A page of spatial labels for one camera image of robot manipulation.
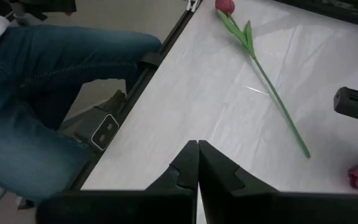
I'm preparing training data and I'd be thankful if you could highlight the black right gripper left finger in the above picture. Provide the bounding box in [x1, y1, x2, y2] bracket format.
[35, 139, 200, 224]

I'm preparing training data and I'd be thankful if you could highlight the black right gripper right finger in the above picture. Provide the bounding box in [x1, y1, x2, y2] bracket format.
[198, 139, 358, 224]

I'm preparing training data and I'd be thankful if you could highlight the person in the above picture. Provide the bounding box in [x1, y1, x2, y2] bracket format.
[0, 4, 163, 203]

